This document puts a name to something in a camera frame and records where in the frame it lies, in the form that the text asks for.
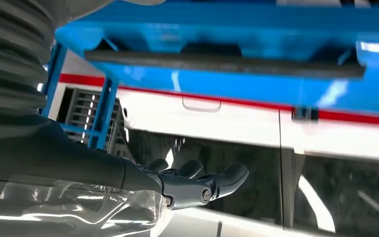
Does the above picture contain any white car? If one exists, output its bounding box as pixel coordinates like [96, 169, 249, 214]
[47, 49, 379, 237]

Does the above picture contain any blue metal shelf rack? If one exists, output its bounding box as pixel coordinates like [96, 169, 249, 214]
[40, 0, 379, 151]

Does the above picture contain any grey slatted crate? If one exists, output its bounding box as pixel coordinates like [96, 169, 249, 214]
[58, 86, 131, 156]

